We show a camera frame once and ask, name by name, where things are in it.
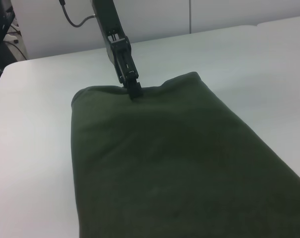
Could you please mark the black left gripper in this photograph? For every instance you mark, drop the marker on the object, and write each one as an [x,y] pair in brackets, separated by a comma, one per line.
[107,22]

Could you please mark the dark green FREE t-shirt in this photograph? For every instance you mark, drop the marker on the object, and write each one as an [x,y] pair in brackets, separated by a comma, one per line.
[177,161]

